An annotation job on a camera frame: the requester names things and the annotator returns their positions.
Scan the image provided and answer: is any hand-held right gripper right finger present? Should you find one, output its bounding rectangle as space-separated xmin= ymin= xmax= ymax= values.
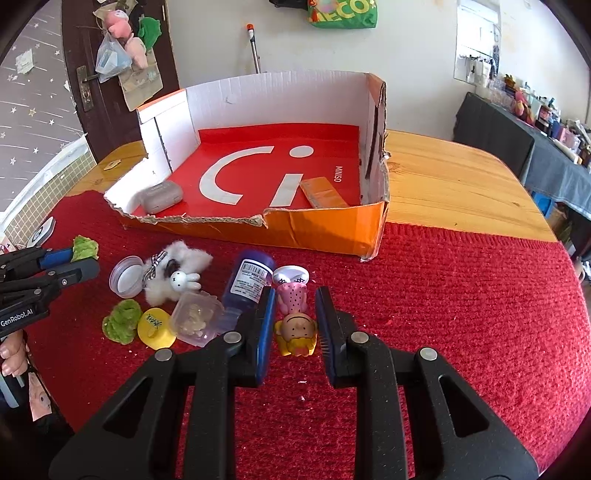
xmin=315 ymin=286 xmax=541 ymax=480

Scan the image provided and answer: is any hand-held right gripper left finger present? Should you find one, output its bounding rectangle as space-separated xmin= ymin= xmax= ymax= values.
xmin=48 ymin=286 xmax=278 ymax=480

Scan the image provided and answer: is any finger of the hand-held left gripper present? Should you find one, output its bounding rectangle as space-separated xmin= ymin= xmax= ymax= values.
xmin=0 ymin=259 xmax=100 ymax=315
xmin=0 ymin=248 xmax=75 ymax=283

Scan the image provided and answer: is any yellow doll figure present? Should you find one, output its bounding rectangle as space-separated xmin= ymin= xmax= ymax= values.
xmin=274 ymin=311 xmax=319 ymax=358

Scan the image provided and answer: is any green fuzzy ball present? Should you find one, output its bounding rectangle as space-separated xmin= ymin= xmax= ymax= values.
xmin=71 ymin=235 xmax=100 ymax=264
xmin=102 ymin=299 xmax=143 ymax=344

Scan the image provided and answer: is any blue bottle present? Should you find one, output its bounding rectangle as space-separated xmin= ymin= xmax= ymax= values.
xmin=213 ymin=249 xmax=277 ymax=334

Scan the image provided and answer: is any small clear plastic box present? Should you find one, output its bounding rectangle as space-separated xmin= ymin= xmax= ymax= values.
xmin=170 ymin=291 xmax=227 ymax=348

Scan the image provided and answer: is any orange cardboard box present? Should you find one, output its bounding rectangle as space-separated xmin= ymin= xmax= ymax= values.
xmin=102 ymin=70 xmax=392 ymax=263

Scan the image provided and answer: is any person's left hand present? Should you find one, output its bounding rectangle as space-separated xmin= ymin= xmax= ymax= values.
xmin=0 ymin=330 xmax=31 ymax=377

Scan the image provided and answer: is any white remote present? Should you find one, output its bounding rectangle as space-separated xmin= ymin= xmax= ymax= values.
xmin=25 ymin=217 xmax=57 ymax=247

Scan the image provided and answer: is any pink dotted toy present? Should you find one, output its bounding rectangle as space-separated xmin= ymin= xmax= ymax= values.
xmin=277 ymin=282 xmax=308 ymax=317

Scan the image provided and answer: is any round clear lid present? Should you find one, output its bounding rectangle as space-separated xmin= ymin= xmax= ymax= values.
xmin=109 ymin=256 xmax=145 ymax=298

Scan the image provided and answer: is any white round case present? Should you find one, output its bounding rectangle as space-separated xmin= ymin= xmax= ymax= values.
xmin=272 ymin=265 xmax=309 ymax=288

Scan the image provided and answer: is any yellow round toy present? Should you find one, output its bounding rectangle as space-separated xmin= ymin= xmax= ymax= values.
xmin=137 ymin=307 xmax=177 ymax=349

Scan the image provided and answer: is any grey earbud case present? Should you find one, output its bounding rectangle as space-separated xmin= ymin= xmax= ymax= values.
xmin=139 ymin=181 xmax=182 ymax=214

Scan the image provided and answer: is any orange packet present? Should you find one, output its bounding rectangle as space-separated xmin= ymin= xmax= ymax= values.
xmin=299 ymin=175 xmax=352 ymax=209

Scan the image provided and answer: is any red blanket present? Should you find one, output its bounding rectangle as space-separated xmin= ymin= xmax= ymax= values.
xmin=25 ymin=189 xmax=583 ymax=480

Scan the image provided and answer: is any starry grey curtain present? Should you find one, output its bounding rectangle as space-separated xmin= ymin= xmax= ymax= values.
xmin=0 ymin=0 xmax=86 ymax=217

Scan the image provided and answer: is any clear plastic bag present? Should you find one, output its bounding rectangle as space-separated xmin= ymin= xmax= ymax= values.
xmin=95 ymin=34 xmax=132 ymax=84

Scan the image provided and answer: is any brown door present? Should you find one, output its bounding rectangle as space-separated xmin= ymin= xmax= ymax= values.
xmin=61 ymin=0 xmax=181 ymax=162

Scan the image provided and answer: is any pink plush toy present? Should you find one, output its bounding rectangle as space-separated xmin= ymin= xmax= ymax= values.
xmin=102 ymin=7 xmax=136 ymax=40

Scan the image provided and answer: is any green plush toy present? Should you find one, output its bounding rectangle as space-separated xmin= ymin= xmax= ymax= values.
xmin=137 ymin=16 xmax=162 ymax=49

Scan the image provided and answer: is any dark tablecloth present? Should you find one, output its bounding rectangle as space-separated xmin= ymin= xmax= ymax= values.
xmin=452 ymin=91 xmax=591 ymax=217

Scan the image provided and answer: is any row of small trinkets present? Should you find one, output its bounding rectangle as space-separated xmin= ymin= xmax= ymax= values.
xmin=489 ymin=71 xmax=591 ymax=167

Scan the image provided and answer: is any green shopping bag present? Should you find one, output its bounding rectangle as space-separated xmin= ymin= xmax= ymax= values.
xmin=307 ymin=0 xmax=379 ymax=29

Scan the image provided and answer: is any white plush bunny keychain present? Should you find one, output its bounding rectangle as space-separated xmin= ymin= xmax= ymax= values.
xmin=141 ymin=240 xmax=214 ymax=306

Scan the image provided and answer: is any metal door handle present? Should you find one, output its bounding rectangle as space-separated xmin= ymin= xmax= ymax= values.
xmin=76 ymin=65 xmax=100 ymax=112

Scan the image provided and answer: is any mop handle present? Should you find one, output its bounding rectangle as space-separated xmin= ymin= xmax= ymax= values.
xmin=246 ymin=23 xmax=262 ymax=75

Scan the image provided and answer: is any wall mirror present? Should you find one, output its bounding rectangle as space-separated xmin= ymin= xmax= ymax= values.
xmin=455 ymin=0 xmax=502 ymax=85

